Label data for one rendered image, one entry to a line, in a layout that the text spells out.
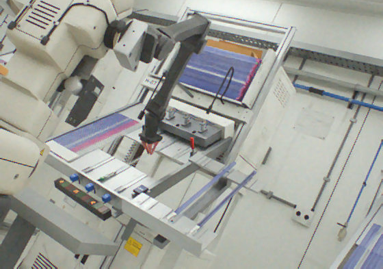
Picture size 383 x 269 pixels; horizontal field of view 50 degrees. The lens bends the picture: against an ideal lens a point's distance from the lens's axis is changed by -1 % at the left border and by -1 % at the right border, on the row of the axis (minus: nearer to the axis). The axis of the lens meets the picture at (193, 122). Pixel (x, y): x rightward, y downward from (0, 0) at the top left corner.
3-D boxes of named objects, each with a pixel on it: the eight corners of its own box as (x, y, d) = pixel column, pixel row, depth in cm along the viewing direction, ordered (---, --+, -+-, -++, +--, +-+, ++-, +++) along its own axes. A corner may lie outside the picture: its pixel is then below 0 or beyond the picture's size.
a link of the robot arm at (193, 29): (197, 5, 163) (218, 19, 162) (183, 34, 171) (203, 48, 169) (138, 24, 126) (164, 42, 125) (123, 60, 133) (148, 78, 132)
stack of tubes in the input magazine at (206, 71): (237, 101, 211) (260, 56, 215) (165, 77, 240) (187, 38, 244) (246, 111, 221) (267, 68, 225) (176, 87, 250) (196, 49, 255)
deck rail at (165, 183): (128, 215, 165) (126, 203, 162) (124, 213, 166) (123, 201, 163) (232, 147, 214) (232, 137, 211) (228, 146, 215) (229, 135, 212)
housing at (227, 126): (223, 150, 212) (225, 126, 206) (156, 122, 241) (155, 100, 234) (232, 145, 218) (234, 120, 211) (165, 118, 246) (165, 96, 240)
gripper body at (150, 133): (148, 133, 200) (148, 119, 197) (163, 139, 194) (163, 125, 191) (137, 137, 195) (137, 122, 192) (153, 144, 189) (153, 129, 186)
